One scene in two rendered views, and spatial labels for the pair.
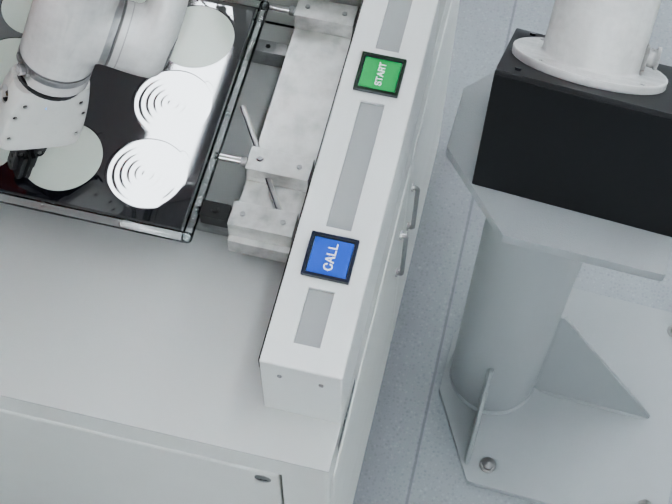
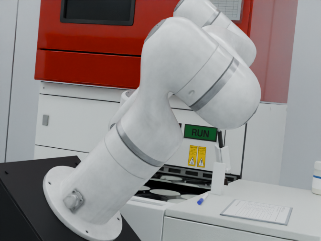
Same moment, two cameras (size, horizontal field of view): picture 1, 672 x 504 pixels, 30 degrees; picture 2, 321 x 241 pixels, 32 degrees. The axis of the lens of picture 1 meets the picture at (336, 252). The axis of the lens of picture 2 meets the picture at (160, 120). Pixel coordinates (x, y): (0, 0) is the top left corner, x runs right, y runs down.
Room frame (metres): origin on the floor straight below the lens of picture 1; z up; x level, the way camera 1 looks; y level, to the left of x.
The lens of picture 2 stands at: (1.25, -1.38, 1.23)
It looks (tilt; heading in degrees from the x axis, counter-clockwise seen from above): 3 degrees down; 101
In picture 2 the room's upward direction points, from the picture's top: 5 degrees clockwise
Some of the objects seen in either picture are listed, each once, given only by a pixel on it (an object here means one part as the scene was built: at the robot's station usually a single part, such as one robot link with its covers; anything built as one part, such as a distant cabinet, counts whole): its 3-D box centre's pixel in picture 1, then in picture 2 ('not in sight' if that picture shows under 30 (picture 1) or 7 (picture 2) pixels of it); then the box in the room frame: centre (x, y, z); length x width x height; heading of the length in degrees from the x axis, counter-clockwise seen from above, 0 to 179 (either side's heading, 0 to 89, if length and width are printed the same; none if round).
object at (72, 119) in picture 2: not in sight; (131, 146); (0.79, 0.58, 1.02); 0.82 x 0.03 x 0.40; 167
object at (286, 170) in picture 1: (279, 168); not in sight; (0.81, 0.07, 0.89); 0.08 x 0.03 x 0.03; 77
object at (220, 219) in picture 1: (215, 213); not in sight; (0.75, 0.15, 0.90); 0.04 x 0.02 x 0.03; 77
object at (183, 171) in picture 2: not in sight; (174, 170); (0.96, 0.53, 0.96); 0.44 x 0.01 x 0.02; 167
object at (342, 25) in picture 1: (326, 16); not in sight; (1.05, 0.02, 0.89); 0.08 x 0.03 x 0.03; 77
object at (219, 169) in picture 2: not in sight; (220, 169); (1.14, 0.16, 1.03); 0.06 x 0.04 x 0.13; 77
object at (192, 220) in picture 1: (227, 115); not in sight; (0.89, 0.14, 0.90); 0.38 x 0.01 x 0.01; 167
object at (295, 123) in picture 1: (295, 130); not in sight; (0.89, 0.05, 0.87); 0.36 x 0.08 x 0.03; 167
